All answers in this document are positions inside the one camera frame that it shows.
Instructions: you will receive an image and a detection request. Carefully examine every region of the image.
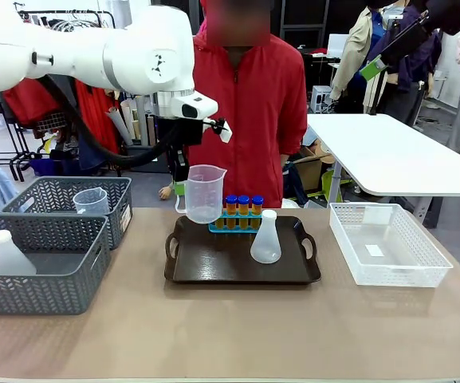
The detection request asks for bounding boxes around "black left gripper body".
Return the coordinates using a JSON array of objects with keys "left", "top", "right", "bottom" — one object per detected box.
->
[{"left": 168, "top": 118, "right": 203, "bottom": 152}]

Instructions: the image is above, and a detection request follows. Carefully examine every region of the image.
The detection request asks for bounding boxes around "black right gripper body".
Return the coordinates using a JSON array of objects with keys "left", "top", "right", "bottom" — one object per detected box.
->
[{"left": 379, "top": 14, "right": 434, "bottom": 67}]

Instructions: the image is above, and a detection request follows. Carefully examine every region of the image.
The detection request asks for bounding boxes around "clear plastic measuring beaker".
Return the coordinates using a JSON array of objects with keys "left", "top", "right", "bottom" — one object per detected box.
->
[
  {"left": 73, "top": 187, "right": 110, "bottom": 215},
  {"left": 175, "top": 164, "right": 228, "bottom": 225}
]

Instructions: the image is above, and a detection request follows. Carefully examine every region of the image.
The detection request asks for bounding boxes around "white plastic conical flask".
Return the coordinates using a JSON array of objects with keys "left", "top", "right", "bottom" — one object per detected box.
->
[
  {"left": 0, "top": 230, "right": 37, "bottom": 276},
  {"left": 250, "top": 209, "right": 282, "bottom": 265}
]

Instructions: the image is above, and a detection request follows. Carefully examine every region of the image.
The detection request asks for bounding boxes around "mannequin arm green sleeve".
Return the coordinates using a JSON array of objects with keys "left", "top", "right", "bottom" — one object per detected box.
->
[{"left": 158, "top": 179, "right": 177, "bottom": 200}]

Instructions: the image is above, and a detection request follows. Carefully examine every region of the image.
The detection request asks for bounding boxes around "white tag on black clamp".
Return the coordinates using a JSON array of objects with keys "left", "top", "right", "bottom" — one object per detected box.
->
[{"left": 203, "top": 117, "right": 234, "bottom": 144}]

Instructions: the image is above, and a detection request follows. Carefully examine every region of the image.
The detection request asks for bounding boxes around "dark storage box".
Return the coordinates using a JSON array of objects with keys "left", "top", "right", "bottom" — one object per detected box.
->
[{"left": 125, "top": 144, "right": 171, "bottom": 174}]

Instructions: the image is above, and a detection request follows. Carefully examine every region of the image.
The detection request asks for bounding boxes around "white monitor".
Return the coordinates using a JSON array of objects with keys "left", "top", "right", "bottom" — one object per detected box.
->
[{"left": 327, "top": 34, "right": 351, "bottom": 57}]

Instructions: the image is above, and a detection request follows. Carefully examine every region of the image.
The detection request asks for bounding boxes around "tall gray paper roll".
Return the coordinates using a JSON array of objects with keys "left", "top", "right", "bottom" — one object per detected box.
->
[{"left": 134, "top": 95, "right": 150, "bottom": 147}]

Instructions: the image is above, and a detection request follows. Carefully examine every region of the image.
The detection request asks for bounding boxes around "white computer case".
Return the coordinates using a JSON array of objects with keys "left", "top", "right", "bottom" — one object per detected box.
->
[{"left": 311, "top": 85, "right": 335, "bottom": 115}]

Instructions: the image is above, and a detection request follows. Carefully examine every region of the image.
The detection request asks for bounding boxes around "person in red jacket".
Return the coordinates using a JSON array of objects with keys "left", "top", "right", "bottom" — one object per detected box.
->
[{"left": 187, "top": 0, "right": 309, "bottom": 209}]

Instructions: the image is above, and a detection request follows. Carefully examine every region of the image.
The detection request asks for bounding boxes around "blue test tube rack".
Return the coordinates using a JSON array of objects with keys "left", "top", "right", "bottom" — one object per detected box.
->
[{"left": 208, "top": 211, "right": 263, "bottom": 235}]

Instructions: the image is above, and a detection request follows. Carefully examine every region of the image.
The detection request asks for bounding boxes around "long red dress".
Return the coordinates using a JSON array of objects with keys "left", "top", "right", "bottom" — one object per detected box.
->
[{"left": 73, "top": 79, "right": 120, "bottom": 155}]

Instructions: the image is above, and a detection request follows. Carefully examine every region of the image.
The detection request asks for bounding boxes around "white desk top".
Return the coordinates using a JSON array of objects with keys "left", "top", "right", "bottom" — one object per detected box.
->
[{"left": 307, "top": 113, "right": 460, "bottom": 197}]

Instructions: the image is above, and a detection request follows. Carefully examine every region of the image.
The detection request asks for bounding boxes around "dark brown serving tray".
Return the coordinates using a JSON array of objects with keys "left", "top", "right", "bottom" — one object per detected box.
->
[{"left": 163, "top": 215, "right": 321, "bottom": 285}]

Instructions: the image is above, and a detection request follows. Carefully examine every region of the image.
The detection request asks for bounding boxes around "cardboard box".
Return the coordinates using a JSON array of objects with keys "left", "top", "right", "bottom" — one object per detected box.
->
[{"left": 293, "top": 145, "right": 334, "bottom": 193}]

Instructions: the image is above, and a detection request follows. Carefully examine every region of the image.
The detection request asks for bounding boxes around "green plastic bin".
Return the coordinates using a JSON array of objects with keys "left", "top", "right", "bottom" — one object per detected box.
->
[{"left": 320, "top": 169, "right": 352, "bottom": 204}]

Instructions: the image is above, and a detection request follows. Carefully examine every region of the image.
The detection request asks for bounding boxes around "white desk leg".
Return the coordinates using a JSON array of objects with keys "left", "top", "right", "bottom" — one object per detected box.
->
[{"left": 327, "top": 167, "right": 344, "bottom": 207}]

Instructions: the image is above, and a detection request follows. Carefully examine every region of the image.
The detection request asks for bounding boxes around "gray plastic beaker basket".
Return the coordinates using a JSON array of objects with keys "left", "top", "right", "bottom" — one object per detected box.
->
[{"left": 1, "top": 176, "right": 133, "bottom": 251}]

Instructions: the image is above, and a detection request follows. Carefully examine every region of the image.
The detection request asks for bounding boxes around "dark desk leg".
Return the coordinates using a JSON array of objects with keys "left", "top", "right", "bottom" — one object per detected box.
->
[{"left": 412, "top": 195, "right": 444, "bottom": 229}]

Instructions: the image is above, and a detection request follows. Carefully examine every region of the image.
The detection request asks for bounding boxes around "red jacket garment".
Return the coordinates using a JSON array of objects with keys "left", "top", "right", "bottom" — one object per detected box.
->
[{"left": 1, "top": 77, "right": 66, "bottom": 128}]

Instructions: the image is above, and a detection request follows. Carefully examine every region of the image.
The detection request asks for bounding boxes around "gray plastic flask basket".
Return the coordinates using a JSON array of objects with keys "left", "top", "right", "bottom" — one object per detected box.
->
[{"left": 0, "top": 213, "right": 112, "bottom": 316}]

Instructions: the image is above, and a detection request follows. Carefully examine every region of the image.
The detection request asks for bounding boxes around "white plastic basket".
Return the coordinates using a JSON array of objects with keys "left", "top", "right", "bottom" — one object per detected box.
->
[{"left": 328, "top": 202, "right": 454, "bottom": 288}]

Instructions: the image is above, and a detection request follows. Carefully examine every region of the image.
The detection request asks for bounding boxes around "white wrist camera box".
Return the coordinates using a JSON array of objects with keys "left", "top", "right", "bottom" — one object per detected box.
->
[{"left": 170, "top": 90, "right": 218, "bottom": 120}]

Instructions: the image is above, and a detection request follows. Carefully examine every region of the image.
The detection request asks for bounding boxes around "black cable hose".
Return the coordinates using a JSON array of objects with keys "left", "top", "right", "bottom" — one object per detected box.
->
[{"left": 41, "top": 75, "right": 183, "bottom": 168}]

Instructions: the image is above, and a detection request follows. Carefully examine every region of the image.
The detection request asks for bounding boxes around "white label on basket wall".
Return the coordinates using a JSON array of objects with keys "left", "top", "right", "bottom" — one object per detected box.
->
[{"left": 363, "top": 206, "right": 392, "bottom": 227}]

